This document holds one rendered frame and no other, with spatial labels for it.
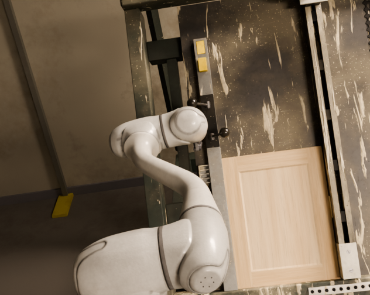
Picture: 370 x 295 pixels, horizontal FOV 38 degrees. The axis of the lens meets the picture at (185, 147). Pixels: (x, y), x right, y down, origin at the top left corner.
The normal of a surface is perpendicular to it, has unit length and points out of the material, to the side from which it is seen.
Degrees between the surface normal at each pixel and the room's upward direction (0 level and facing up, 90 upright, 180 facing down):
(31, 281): 0
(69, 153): 90
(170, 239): 18
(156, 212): 58
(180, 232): 8
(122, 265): 49
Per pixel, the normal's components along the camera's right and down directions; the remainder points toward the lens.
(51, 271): -0.15, -0.88
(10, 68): 0.02, 0.46
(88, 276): -0.44, -0.08
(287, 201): -0.10, -0.07
